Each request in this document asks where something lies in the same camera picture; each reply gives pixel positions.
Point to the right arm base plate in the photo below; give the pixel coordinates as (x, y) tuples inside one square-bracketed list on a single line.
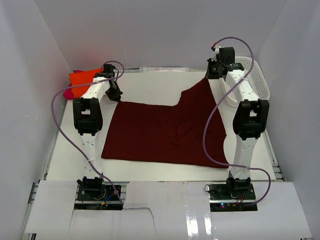
[(222, 200)]

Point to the dark red t shirt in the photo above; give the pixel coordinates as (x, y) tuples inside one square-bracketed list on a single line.
[(185, 133)]

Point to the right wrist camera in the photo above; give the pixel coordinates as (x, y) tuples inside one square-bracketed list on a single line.
[(216, 50)]

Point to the white perforated plastic basket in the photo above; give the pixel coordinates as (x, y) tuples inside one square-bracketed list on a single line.
[(255, 78)]

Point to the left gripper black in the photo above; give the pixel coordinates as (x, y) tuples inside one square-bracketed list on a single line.
[(114, 91)]

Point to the folded pink t shirt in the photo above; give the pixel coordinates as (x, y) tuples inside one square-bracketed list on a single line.
[(68, 94)]

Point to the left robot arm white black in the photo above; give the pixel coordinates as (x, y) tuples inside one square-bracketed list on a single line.
[(88, 121)]

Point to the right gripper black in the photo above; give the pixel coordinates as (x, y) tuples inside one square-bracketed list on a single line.
[(211, 73)]

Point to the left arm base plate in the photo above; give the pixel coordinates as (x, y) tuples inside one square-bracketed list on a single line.
[(100, 200)]

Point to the folded orange t shirt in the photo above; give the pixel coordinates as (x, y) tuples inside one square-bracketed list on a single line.
[(81, 78)]

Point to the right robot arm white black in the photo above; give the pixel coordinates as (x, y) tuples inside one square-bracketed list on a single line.
[(248, 124)]

